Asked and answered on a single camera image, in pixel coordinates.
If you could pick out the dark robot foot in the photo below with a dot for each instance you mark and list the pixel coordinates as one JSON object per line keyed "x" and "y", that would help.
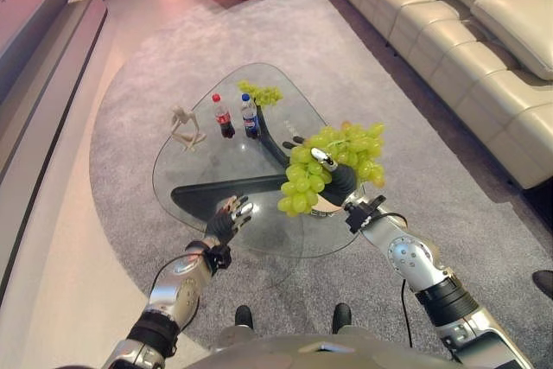
{"x": 341, "y": 316}
{"x": 244, "y": 316}

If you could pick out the cola bottle red cap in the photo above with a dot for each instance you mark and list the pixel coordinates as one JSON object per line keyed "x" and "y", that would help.
{"x": 223, "y": 118}

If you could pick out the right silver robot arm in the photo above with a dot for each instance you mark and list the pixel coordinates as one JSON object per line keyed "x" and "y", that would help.
{"x": 436, "y": 282}

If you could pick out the cola bottle blue cap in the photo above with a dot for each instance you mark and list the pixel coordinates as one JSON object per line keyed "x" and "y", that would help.
{"x": 249, "y": 117}

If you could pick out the beige leather sofa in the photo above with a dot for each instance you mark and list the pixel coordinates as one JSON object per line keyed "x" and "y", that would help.
{"x": 449, "y": 40}

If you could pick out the small green grape bunch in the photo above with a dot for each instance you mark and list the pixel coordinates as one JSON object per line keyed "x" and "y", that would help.
{"x": 263, "y": 93}

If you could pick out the black coffee table base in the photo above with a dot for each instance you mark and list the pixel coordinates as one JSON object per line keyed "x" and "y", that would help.
{"x": 203, "y": 196}

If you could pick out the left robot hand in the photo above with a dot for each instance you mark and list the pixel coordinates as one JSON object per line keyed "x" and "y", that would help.
{"x": 222, "y": 223}

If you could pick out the silver robot torso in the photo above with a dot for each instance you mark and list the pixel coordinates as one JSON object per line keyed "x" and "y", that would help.
{"x": 319, "y": 354}

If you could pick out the left dark robot foot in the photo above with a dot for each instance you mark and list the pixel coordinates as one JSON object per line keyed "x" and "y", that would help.
{"x": 244, "y": 316}

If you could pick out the beige human figurine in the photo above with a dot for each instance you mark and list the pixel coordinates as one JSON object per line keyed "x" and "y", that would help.
{"x": 186, "y": 127}

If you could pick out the grey carpet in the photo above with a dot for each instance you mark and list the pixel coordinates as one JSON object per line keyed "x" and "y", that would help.
{"x": 302, "y": 32}

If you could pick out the large green grape bunch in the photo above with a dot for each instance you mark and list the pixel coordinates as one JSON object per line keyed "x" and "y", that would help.
{"x": 345, "y": 144}

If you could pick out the long low media cabinet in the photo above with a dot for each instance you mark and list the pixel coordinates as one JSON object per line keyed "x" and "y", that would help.
{"x": 39, "y": 62}

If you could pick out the right dark robot foot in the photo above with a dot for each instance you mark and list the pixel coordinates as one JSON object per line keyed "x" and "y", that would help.
{"x": 341, "y": 316}

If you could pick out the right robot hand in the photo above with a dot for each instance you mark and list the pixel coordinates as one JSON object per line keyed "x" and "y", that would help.
{"x": 344, "y": 183}

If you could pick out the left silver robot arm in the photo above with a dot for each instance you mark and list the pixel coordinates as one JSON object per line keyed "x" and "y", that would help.
{"x": 173, "y": 300}

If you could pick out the person's shoe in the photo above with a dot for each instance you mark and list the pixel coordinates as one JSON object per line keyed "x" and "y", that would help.
{"x": 544, "y": 281}

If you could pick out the glass coffee table top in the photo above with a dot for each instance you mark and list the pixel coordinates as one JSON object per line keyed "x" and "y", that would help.
{"x": 207, "y": 161}

